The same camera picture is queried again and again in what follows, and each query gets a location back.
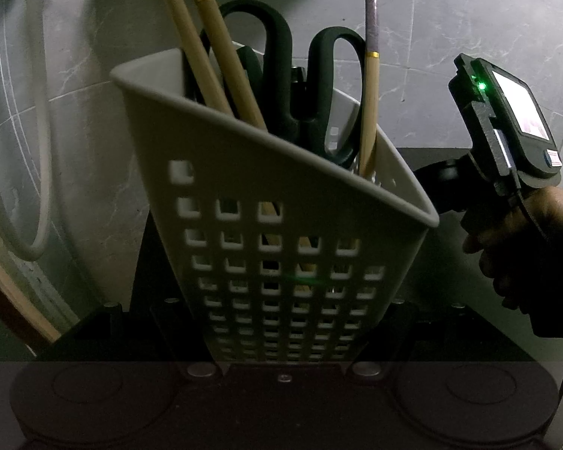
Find wooden door frame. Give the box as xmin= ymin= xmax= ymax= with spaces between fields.
xmin=0 ymin=238 xmax=63 ymax=344

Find black handled scissors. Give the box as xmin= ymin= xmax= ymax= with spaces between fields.
xmin=201 ymin=0 xmax=367 ymax=168

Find white perforated utensil basket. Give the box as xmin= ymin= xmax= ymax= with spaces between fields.
xmin=109 ymin=47 xmax=440 ymax=365

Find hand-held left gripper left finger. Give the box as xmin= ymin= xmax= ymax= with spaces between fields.
xmin=42 ymin=298 xmax=217 ymax=379

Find wooden brush handle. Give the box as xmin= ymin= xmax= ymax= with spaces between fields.
xmin=149 ymin=0 xmax=236 ymax=117

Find person's right hand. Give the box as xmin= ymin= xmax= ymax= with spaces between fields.
xmin=464 ymin=186 xmax=563 ymax=339

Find white flexible hose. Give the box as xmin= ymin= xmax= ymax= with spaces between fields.
xmin=0 ymin=0 xmax=53 ymax=262

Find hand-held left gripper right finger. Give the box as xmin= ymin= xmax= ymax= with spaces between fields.
xmin=346 ymin=300 xmax=526 ymax=379

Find thin brush handle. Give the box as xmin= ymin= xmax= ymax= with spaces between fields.
xmin=358 ymin=0 xmax=382 ymax=178

